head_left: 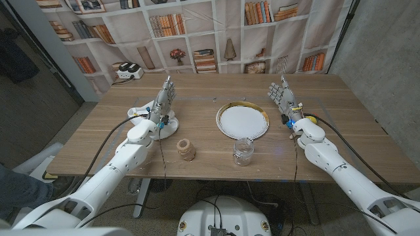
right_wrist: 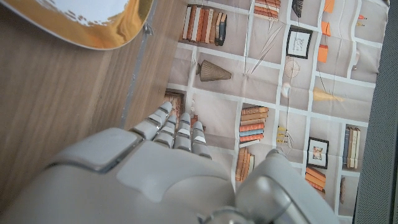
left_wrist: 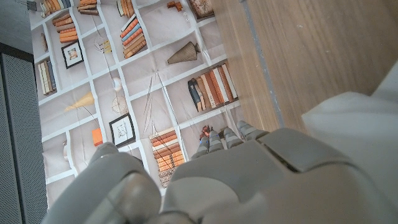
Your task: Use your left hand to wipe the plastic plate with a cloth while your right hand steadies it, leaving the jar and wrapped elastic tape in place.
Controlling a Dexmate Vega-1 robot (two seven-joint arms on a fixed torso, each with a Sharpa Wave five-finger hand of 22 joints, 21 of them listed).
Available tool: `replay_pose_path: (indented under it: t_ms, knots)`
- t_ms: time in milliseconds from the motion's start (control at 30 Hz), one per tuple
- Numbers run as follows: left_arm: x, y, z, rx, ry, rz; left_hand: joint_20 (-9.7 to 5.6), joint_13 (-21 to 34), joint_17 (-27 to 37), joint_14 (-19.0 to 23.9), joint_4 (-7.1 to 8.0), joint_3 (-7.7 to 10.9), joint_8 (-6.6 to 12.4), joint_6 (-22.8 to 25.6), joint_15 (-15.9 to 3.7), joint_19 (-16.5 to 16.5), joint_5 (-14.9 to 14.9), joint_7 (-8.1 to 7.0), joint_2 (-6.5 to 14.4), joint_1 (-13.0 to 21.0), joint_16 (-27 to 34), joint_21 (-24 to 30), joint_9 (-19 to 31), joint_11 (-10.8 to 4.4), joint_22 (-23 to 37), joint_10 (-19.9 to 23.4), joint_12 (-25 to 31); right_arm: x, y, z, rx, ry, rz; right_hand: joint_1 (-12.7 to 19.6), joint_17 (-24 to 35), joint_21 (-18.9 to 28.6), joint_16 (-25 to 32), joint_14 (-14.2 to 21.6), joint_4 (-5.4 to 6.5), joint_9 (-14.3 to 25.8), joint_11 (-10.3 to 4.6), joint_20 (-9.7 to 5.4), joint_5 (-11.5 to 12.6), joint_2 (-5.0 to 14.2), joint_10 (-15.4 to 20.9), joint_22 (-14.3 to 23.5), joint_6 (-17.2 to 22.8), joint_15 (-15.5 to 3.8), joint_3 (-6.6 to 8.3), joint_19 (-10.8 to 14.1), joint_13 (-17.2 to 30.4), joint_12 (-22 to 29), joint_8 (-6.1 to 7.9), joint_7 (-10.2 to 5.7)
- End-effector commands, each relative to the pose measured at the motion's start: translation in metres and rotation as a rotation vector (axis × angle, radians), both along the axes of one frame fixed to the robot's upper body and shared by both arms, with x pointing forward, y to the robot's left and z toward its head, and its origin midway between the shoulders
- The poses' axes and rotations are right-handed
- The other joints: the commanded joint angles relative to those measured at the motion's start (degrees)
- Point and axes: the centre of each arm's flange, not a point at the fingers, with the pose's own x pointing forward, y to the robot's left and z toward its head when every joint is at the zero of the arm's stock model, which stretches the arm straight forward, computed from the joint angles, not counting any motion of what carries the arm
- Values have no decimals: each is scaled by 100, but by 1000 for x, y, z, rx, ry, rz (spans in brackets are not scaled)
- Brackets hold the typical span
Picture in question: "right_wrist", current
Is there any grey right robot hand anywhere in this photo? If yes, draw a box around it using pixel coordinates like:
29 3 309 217
0 101 340 224

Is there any white plastic plate gold rim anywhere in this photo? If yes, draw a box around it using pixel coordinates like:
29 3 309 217
0 0 155 50

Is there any printed bookshelf backdrop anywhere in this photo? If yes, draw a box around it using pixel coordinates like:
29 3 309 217
163 0 391 218

